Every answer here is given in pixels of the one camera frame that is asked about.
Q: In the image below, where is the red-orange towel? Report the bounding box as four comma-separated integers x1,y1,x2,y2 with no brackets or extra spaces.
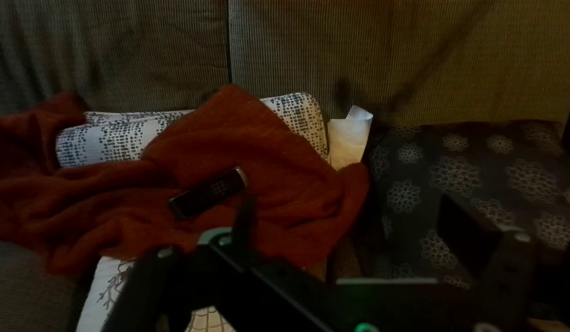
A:
0,85,368,273

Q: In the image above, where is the dark floral patterned pillow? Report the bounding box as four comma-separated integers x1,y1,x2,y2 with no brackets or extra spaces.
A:
355,120,570,288

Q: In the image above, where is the black remote control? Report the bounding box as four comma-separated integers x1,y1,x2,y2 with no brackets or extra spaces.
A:
167,168,247,219

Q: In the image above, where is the white small cloth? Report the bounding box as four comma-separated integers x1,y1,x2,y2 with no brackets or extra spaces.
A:
328,105,372,170

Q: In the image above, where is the white pillow with tree print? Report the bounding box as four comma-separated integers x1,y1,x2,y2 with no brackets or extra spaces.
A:
55,109,189,168

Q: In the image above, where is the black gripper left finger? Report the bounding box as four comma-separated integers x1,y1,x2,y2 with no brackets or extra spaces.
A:
101,247,191,332

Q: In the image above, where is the olive green sofa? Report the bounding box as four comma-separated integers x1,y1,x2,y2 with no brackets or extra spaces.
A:
0,0,570,332

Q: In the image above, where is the white dotted pillow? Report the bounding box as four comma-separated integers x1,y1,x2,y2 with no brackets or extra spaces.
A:
261,92,328,159

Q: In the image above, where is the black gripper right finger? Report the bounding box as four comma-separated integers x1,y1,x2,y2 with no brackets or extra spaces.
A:
472,232,534,332

